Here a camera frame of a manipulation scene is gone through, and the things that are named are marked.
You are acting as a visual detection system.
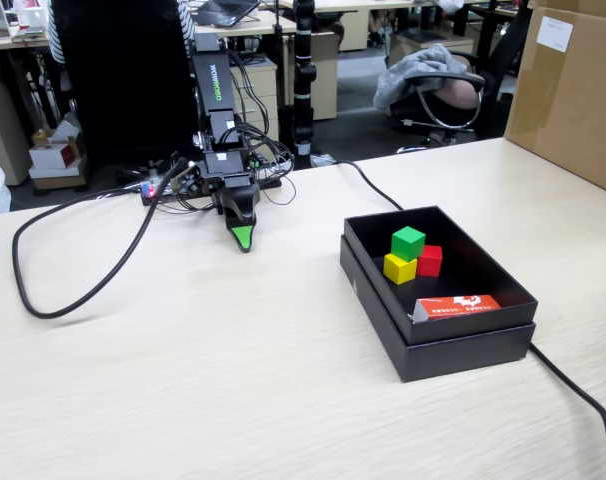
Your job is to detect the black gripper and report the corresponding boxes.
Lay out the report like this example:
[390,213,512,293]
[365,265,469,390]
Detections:
[200,151,262,254]

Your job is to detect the yellow wooden cube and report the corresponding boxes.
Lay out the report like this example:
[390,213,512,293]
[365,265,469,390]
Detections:
[382,252,418,286]

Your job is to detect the green wooden cube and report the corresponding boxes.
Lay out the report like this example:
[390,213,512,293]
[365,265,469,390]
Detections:
[390,225,427,263]

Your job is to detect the red wooden cube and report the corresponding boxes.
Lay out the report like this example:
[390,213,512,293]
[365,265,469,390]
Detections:
[416,244,444,278]

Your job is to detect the white and red small box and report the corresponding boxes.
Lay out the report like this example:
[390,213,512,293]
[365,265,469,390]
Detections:
[28,142,82,171]

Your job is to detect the black cardboard box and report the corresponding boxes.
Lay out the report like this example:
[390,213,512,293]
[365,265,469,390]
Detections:
[338,204,539,384]

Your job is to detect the large brown cardboard box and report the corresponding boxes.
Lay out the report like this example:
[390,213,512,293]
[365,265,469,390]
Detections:
[503,0,606,199]

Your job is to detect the black controller board base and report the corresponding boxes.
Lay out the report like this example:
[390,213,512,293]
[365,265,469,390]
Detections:
[140,177,284,207]

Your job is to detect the black vertical stand pole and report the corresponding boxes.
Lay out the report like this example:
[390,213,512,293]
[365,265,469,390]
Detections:
[291,0,318,169]

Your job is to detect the large black office chair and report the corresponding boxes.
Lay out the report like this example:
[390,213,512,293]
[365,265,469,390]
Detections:
[50,0,204,169]

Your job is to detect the black open laptop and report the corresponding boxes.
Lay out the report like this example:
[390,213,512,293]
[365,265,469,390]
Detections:
[195,0,262,29]

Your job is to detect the grey fleece blanket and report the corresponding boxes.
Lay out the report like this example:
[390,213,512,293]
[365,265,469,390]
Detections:
[372,43,469,111]

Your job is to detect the orange paper carton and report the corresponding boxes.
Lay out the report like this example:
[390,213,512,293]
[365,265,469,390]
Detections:
[407,294,503,325]

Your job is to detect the person in striped shirt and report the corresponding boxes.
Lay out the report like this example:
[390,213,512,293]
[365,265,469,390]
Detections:
[46,0,199,66]

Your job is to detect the slim black office chair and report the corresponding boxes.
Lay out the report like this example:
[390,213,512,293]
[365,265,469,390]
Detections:
[475,0,532,141]

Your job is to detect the white shipping label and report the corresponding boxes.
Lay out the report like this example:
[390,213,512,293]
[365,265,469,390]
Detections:
[536,15,574,54]

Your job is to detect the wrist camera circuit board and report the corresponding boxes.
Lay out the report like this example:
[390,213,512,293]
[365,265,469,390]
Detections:
[170,159,204,197]

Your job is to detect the thick sleeved black cable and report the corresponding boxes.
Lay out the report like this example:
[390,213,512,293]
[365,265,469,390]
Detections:
[11,159,189,320]

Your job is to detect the beige cabinet without handles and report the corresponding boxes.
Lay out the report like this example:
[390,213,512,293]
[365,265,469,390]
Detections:
[287,32,339,121]

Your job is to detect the chrome-frame office chair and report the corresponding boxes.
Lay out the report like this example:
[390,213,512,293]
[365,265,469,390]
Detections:
[390,69,487,154]

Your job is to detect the smooth black power cable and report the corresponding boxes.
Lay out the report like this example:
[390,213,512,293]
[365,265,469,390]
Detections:
[327,159,606,480]

